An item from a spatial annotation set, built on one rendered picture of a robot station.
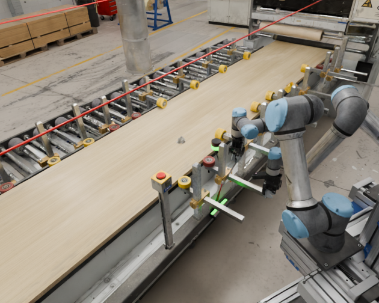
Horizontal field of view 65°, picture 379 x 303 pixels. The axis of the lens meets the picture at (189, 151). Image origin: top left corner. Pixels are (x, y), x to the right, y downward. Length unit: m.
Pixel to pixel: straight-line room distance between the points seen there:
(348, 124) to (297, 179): 0.36
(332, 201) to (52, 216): 1.39
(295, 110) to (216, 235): 1.74
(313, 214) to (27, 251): 1.32
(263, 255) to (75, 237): 1.53
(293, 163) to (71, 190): 1.30
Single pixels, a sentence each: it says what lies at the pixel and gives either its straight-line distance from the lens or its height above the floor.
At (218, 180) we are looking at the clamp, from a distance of 1.89.
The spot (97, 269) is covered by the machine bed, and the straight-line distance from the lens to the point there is 1.77.
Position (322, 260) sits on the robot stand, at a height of 1.04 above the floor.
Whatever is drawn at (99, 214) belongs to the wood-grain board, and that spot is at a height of 0.90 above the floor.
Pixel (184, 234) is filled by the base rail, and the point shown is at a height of 0.70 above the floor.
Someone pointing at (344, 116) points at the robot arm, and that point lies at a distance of 1.41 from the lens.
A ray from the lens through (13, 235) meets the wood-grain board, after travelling 1.83.
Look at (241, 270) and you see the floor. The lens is 2.52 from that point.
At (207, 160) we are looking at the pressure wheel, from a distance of 1.97.
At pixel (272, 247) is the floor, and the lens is 2.67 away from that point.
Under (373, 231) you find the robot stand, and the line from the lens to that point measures 1.54.
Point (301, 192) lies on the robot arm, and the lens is 1.20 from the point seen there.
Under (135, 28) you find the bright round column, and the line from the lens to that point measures 5.49.
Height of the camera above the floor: 2.14
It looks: 37 degrees down
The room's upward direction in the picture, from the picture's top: 2 degrees counter-clockwise
